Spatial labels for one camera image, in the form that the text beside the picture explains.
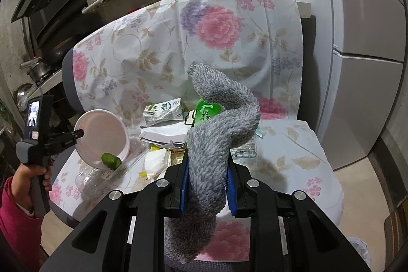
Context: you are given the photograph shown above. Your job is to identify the person's left hand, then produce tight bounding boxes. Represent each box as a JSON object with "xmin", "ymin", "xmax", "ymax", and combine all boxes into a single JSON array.
[{"xmin": 11, "ymin": 159, "xmax": 53, "ymax": 213}]

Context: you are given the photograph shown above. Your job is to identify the white milk carton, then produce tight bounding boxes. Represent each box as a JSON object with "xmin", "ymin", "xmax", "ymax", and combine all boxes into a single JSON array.
[{"xmin": 143, "ymin": 98, "xmax": 188, "ymax": 126}]

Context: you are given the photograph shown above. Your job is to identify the green tea bottle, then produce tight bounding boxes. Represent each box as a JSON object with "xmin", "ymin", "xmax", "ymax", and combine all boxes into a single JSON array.
[{"xmin": 185, "ymin": 99, "xmax": 262, "ymax": 164}]

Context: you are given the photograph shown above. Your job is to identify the white tissue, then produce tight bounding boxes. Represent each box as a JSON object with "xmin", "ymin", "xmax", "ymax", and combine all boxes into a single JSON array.
[{"xmin": 145, "ymin": 149, "xmax": 172, "ymax": 179}]

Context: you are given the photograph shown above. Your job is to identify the clear plastic tray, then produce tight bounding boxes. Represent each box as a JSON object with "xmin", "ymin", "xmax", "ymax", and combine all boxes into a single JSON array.
[{"xmin": 75, "ymin": 144, "xmax": 149, "ymax": 200}]

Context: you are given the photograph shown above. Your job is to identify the grey refrigerator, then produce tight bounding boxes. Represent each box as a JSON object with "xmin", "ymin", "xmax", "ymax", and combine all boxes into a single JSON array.
[{"xmin": 297, "ymin": 0, "xmax": 407, "ymax": 169}]

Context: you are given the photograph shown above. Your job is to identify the grey knitted rag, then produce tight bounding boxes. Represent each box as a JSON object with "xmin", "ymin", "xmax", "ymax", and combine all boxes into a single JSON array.
[{"xmin": 164, "ymin": 63, "xmax": 261, "ymax": 264}]

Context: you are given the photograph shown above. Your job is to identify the yellow snack wrapper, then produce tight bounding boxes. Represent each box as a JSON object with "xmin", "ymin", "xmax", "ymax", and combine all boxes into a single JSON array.
[{"xmin": 139, "ymin": 146, "xmax": 184, "ymax": 180}]

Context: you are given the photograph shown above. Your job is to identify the orange white noodle bowl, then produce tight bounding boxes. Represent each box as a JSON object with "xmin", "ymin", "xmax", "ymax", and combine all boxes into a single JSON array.
[{"xmin": 74, "ymin": 109, "xmax": 130, "ymax": 171}]

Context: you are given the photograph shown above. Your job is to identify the steel cooking pot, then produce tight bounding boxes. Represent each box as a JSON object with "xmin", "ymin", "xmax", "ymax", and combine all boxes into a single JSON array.
[{"xmin": 19, "ymin": 57, "xmax": 52, "ymax": 85}]

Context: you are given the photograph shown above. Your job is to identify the green cucumber piece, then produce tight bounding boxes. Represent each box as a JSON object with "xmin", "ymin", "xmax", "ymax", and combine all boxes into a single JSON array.
[{"xmin": 101, "ymin": 152, "xmax": 122, "ymax": 171}]

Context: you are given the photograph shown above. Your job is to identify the floral cloth cover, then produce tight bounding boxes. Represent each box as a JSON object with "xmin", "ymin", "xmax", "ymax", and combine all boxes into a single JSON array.
[{"xmin": 49, "ymin": 0, "xmax": 345, "ymax": 261}]

